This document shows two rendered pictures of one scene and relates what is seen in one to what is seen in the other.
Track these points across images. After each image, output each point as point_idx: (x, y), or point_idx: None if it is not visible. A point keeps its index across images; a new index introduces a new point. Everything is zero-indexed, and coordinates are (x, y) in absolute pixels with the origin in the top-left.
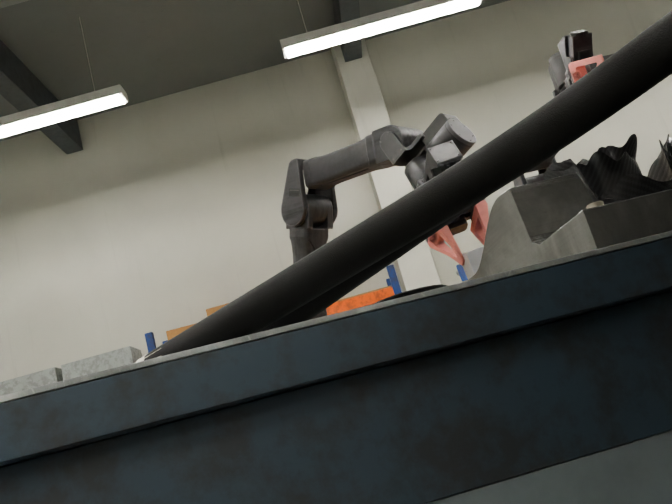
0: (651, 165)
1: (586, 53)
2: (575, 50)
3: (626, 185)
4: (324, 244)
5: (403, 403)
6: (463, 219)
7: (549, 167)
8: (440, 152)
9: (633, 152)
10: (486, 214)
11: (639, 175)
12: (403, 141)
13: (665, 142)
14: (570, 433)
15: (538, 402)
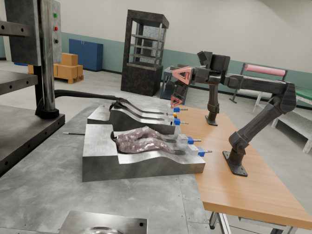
0: (123, 107)
1: (199, 61)
2: (199, 59)
3: (111, 106)
4: (212, 86)
5: None
6: (179, 98)
7: (120, 97)
8: (167, 81)
9: (117, 102)
10: (172, 100)
11: (110, 106)
12: (184, 72)
13: (118, 104)
14: None
15: None
